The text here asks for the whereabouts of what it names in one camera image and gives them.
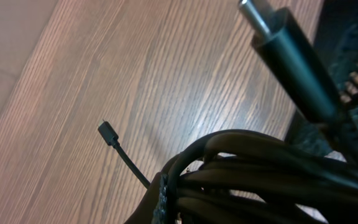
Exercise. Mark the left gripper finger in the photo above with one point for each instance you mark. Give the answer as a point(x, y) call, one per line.
point(143, 214)

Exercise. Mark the cardboard back panel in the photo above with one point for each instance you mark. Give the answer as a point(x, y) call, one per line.
point(21, 24)

